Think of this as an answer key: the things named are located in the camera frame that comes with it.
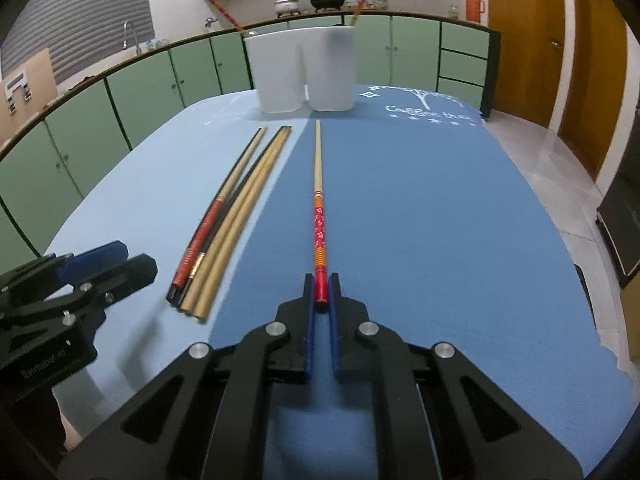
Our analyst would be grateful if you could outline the black chopstick red end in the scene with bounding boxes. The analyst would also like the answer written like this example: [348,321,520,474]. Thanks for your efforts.
[166,126,268,306]

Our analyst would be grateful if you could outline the plain bamboo chopstick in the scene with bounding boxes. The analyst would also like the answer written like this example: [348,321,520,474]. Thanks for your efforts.
[178,127,292,313]
[192,131,292,321]

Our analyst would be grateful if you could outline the bamboo chopstick red star end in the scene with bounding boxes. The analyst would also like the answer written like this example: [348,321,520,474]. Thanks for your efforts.
[314,119,329,311]

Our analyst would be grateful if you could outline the bamboo chopstick red patterned end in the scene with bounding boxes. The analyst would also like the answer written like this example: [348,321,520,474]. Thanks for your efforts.
[206,0,247,38]

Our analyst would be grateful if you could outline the green lower kitchen cabinets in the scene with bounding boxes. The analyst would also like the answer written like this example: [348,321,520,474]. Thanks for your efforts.
[1,13,501,270]

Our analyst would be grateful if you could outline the light blue table mat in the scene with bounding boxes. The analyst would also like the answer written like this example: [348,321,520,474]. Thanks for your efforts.
[50,91,310,438]

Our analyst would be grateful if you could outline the cardboard box with device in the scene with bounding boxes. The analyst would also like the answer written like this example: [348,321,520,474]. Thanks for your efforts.
[0,48,58,143]

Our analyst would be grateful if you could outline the dark blue table mat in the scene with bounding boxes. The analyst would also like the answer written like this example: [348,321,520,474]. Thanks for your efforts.
[209,89,637,472]

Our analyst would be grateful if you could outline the chrome sink faucet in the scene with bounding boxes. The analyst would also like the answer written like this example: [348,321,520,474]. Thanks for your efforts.
[122,20,142,55]

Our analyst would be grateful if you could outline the grey window roller blind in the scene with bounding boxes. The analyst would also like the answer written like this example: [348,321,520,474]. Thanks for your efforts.
[1,0,155,82]

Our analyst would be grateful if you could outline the white twin utensil holder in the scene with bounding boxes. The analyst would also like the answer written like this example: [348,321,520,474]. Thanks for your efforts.
[244,26,356,114]

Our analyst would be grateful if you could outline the white cooking pot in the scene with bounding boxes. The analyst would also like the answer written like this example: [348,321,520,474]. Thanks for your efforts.
[274,0,300,18]

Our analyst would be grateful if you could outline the black wok on stove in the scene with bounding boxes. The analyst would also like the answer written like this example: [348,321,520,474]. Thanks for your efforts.
[310,0,345,12]

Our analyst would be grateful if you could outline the wooden door right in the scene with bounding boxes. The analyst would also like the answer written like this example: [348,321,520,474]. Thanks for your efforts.
[559,0,628,178]

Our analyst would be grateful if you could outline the glass cups on counter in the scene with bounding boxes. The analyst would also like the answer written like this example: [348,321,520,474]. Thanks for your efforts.
[344,0,390,10]

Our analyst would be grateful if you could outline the small glass jar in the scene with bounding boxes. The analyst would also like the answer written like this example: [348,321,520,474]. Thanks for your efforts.
[448,4,459,20]

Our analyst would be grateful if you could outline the orange thermos flask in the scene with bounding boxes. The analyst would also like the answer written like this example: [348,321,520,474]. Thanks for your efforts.
[465,0,485,24]

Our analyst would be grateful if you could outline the wooden door with handle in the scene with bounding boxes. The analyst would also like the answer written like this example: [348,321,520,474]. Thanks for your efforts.
[488,0,565,127]

